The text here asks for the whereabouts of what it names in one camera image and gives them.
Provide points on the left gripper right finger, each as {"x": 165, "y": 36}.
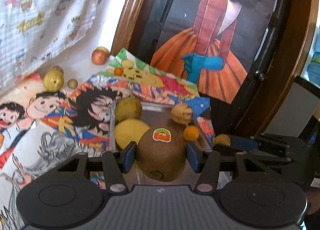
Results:
{"x": 205, "y": 163}

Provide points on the person's right hand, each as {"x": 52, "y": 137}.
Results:
{"x": 313, "y": 197}

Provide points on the winnie bear drawing paper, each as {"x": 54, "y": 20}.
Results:
{"x": 138, "y": 71}

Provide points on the girl in orange dress poster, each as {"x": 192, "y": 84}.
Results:
{"x": 213, "y": 43}

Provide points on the grey metal baking tray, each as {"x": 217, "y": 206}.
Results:
{"x": 154, "y": 114}

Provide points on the yellow fruit behind apple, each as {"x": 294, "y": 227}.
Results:
{"x": 103, "y": 49}

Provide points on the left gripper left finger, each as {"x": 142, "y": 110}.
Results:
{"x": 115, "y": 164}

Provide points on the yellow lemon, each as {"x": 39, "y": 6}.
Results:
{"x": 129, "y": 130}

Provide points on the brown wooden frame post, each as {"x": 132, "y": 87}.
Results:
{"x": 126, "y": 25}

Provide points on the white cartoon print cloth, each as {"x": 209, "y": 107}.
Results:
{"x": 35, "y": 31}

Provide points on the yellow-green guava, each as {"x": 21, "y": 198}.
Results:
{"x": 53, "y": 80}

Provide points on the two boys drawing paper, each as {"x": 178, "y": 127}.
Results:
{"x": 22, "y": 107}

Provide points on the striped pepino melon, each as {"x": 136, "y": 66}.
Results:
{"x": 182, "y": 114}

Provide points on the brown kiwi with sticker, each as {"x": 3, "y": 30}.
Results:
{"x": 161, "y": 154}

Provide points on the small orange kumquat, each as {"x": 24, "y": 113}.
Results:
{"x": 191, "y": 133}

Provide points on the small orange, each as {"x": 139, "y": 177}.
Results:
{"x": 118, "y": 71}

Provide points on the black appliance door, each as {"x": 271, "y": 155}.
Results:
{"x": 146, "y": 36}

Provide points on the green-yellow pear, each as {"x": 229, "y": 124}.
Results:
{"x": 128, "y": 108}

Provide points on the grey hair character drawing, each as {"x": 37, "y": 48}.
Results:
{"x": 38, "y": 151}

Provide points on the red apple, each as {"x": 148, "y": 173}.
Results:
{"x": 99, "y": 57}

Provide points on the small brown longan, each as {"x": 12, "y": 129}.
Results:
{"x": 222, "y": 139}
{"x": 72, "y": 83}

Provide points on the brown striped round fruit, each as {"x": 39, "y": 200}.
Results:
{"x": 58, "y": 68}

